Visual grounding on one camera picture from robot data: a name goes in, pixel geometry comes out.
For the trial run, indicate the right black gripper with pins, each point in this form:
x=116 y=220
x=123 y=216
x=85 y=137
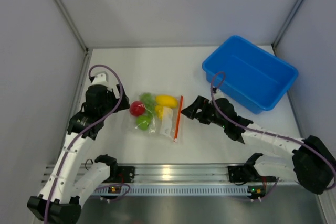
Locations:
x=201 y=103

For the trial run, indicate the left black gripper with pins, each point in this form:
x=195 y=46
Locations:
x=123 y=104

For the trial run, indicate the clear zip top bag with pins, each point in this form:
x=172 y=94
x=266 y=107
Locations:
x=155 y=115

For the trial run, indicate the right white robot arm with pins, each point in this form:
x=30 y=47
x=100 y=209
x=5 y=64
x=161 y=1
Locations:
x=303 y=160

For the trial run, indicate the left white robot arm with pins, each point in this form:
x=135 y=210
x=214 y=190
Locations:
x=63 y=196

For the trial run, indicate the red fake apple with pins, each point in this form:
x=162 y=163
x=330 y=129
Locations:
x=137 y=108

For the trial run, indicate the green fake lettuce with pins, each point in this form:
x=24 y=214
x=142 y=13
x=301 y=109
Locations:
x=148 y=100

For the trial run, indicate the green fake lime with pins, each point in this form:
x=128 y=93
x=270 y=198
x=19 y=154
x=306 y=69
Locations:
x=143 y=122

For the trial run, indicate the blue plastic bin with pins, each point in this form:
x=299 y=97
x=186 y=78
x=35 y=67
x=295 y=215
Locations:
x=248 y=74

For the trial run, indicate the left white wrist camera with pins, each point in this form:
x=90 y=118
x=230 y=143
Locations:
x=100 y=78

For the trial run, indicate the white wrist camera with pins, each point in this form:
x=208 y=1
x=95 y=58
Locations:
x=217 y=93
x=100 y=78

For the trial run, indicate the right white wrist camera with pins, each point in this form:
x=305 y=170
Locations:
x=217 y=93

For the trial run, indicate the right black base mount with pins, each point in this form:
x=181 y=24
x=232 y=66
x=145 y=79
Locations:
x=237 y=175

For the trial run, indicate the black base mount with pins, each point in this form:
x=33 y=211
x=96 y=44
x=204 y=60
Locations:
x=237 y=175
x=125 y=174

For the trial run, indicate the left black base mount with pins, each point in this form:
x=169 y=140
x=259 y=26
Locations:
x=125 y=174

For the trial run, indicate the aluminium mounting rail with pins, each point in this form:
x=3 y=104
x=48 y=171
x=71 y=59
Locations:
x=164 y=174

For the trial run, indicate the slotted cable duct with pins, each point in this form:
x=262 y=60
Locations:
x=181 y=190

